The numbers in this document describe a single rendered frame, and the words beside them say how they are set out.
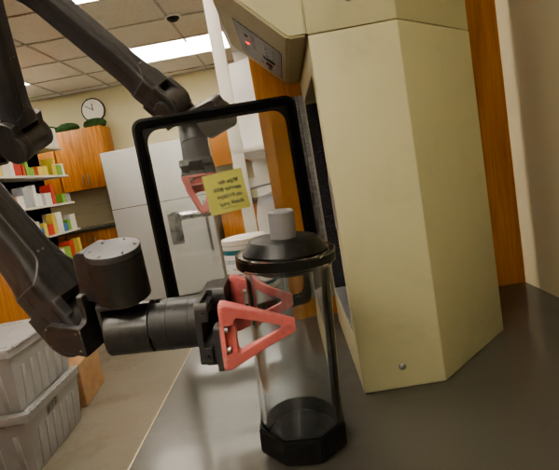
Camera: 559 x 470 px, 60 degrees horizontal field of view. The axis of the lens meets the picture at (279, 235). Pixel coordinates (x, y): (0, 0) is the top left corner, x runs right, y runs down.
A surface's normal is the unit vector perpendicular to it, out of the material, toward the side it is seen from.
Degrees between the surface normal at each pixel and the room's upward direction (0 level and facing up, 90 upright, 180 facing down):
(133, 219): 90
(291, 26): 90
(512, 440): 0
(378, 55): 90
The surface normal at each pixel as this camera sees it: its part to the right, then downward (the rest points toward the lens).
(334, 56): -0.01, 0.14
